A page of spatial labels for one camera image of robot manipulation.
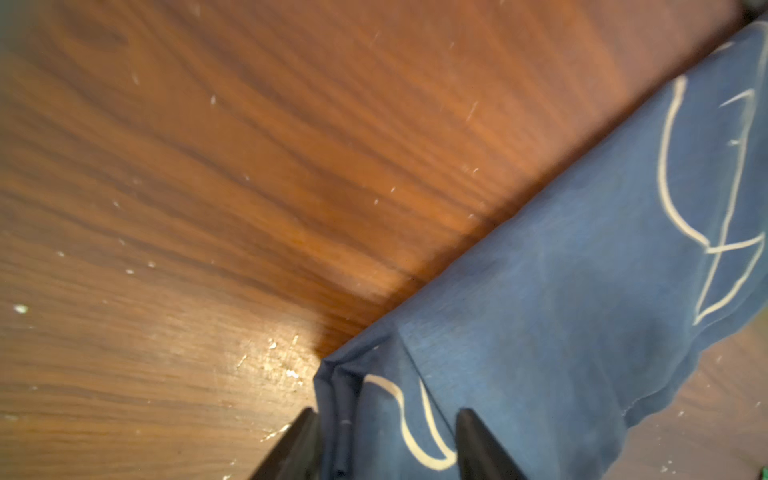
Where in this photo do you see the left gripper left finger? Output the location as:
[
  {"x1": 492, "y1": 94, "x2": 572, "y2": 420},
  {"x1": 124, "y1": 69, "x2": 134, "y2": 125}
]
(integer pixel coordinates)
[{"x1": 249, "y1": 407, "x2": 321, "y2": 480}]

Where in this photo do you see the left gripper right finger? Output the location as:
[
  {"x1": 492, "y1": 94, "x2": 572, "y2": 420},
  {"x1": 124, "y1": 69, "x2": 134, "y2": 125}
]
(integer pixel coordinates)
[{"x1": 455, "y1": 408, "x2": 527, "y2": 480}]

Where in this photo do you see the blue fish-print pillowcase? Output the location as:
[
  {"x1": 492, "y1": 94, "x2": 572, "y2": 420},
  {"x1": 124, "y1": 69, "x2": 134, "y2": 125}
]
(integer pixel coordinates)
[{"x1": 314, "y1": 19, "x2": 767, "y2": 479}]

